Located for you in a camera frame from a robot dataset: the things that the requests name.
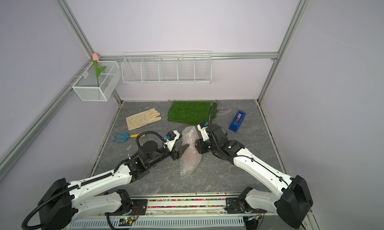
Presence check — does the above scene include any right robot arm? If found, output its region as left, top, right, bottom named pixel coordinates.
left=196, top=122, right=314, bottom=229

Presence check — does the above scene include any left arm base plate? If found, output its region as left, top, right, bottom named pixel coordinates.
left=109, top=199, right=148, bottom=216

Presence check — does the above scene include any blue yellow garden fork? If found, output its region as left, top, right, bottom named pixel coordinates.
left=113, top=133, right=139, bottom=143

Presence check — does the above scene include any white wire wall shelf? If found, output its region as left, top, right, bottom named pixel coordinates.
left=122, top=51, right=213, bottom=84

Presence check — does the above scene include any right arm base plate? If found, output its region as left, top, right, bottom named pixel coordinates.
left=224, top=198, right=267, bottom=214

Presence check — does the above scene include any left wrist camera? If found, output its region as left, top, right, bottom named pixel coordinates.
left=165, top=131, right=181, bottom=152

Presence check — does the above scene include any blue tape dispenser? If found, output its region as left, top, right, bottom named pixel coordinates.
left=229, top=110, right=246, bottom=132

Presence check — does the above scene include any pink artificial tulip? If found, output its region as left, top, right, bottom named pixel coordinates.
left=92, top=53, right=106, bottom=87

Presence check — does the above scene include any green artificial grass mat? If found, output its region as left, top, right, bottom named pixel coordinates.
left=168, top=100, right=218, bottom=126

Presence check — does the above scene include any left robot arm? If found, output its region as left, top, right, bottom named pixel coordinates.
left=22, top=141, right=189, bottom=230

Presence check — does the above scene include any beige work glove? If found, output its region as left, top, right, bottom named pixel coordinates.
left=126, top=108, right=162, bottom=131

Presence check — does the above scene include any black corrugated cable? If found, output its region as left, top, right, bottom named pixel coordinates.
left=21, top=130, right=165, bottom=230

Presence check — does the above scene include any white mesh wall basket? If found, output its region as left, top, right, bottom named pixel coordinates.
left=72, top=61, right=122, bottom=102

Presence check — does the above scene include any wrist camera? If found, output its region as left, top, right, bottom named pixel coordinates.
left=197, top=122, right=209, bottom=142
left=165, top=131, right=181, bottom=152

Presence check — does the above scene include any clear bubble wrap sheet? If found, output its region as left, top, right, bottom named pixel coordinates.
left=180, top=126, right=202, bottom=179

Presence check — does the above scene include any aluminium front rail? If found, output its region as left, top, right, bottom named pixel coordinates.
left=59, top=193, right=314, bottom=220

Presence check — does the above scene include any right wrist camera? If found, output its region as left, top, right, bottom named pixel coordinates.
left=197, top=122, right=209, bottom=142

